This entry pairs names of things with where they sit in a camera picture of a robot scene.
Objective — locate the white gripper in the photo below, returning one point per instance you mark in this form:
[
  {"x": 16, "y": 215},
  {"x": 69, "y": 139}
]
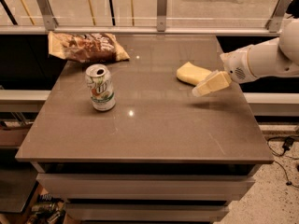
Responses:
[{"x": 235, "y": 65}]

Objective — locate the yellow sponge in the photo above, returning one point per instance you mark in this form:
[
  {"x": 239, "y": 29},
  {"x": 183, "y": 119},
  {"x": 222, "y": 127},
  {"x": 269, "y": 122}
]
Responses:
[{"x": 192, "y": 74}]

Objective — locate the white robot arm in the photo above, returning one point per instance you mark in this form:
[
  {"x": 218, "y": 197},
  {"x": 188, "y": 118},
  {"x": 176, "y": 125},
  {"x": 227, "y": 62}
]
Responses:
[{"x": 278, "y": 57}]

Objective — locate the glass railing with metal posts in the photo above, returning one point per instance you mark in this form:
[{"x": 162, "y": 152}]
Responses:
[{"x": 216, "y": 17}]

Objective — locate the green white soda can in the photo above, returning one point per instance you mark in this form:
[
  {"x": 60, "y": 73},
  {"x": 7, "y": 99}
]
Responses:
[{"x": 99, "y": 82}]

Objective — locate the brown chip bag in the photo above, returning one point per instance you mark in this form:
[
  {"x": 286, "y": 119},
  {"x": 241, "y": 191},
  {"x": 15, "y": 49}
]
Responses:
[{"x": 88, "y": 48}]

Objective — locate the grey upper drawer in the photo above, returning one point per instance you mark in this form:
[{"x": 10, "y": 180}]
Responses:
[{"x": 147, "y": 187}]

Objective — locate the grey drawer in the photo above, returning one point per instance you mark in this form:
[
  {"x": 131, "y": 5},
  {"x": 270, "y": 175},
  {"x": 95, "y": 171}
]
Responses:
[
  {"x": 146, "y": 213},
  {"x": 147, "y": 187}
]

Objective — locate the grey lower drawer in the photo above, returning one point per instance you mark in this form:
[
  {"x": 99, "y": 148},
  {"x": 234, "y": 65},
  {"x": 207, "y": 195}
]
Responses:
[{"x": 146, "y": 213}]

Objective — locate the cardboard box with items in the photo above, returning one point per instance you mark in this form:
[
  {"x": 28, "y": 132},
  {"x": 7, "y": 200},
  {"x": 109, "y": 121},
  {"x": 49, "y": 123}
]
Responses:
[{"x": 31, "y": 206}]

